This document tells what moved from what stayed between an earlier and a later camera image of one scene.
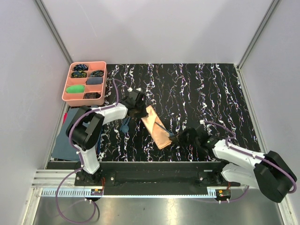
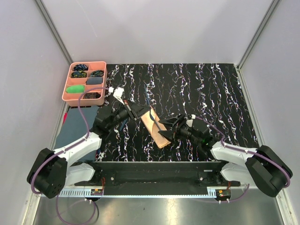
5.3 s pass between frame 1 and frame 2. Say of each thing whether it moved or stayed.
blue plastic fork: moved
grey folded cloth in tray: stayed
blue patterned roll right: stayed
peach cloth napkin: stayed
